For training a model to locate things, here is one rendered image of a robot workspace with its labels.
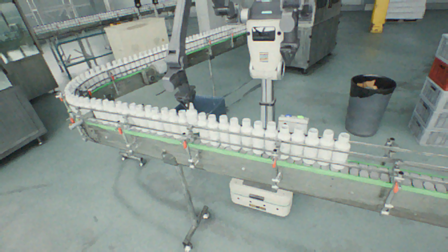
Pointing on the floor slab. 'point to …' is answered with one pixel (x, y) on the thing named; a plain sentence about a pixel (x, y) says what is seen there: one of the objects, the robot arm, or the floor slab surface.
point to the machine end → (318, 35)
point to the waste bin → (368, 104)
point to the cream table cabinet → (137, 37)
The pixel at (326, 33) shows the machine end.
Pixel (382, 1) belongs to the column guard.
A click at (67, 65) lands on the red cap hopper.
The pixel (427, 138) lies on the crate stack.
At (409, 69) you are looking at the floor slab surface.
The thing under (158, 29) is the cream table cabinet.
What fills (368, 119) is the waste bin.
